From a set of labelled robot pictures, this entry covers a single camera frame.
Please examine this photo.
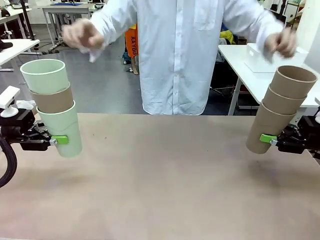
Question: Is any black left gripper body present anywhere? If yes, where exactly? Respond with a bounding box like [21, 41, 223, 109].
[0, 108, 52, 152]

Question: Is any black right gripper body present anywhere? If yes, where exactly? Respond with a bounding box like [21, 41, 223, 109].
[276, 115, 320, 155]

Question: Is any brown cup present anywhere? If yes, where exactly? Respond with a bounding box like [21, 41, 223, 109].
[245, 101, 298, 155]
[29, 82, 75, 115]
[269, 65, 318, 99]
[261, 84, 308, 116]

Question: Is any pale green cup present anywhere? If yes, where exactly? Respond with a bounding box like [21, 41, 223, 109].
[36, 99, 83, 158]
[19, 58, 71, 95]

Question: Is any white plastic basket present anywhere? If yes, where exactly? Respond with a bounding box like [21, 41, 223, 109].
[244, 42, 309, 74]

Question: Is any person's left forearm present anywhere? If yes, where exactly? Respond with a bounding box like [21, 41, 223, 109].
[224, 4, 286, 63]

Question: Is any person's right forearm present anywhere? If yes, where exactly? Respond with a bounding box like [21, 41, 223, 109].
[88, 4, 133, 63]

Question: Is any person's left hand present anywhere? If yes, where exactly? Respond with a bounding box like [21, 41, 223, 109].
[264, 27, 298, 58]

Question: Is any person's right hand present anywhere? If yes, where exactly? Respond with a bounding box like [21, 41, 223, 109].
[61, 17, 106, 55]

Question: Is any cardboard tissue box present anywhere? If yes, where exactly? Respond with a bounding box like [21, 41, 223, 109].
[15, 99, 41, 121]

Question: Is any white side table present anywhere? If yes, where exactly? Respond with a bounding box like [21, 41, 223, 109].
[217, 44, 320, 116]

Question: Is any white desk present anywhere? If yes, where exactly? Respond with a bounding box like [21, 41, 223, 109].
[0, 38, 41, 67]

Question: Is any black object on desk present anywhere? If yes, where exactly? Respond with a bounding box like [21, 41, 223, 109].
[0, 40, 14, 52]

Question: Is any yellow green bag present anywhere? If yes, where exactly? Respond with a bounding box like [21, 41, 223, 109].
[219, 29, 237, 45]

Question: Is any black stand pole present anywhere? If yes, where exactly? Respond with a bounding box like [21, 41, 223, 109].
[19, 0, 42, 55]

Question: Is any person in white coat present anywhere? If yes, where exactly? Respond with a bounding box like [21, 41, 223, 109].
[89, 0, 286, 116]

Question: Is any person in yellow jacket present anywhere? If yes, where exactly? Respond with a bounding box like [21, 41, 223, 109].
[123, 23, 140, 75]

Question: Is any grey workbench with white legs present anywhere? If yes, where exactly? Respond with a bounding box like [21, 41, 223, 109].
[41, 4, 101, 52]

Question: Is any black left arm cable sleeve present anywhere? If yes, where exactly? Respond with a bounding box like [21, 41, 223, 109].
[0, 137, 18, 188]

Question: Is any wooden frame furniture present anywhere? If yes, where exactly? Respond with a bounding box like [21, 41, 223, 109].
[284, 0, 305, 31]

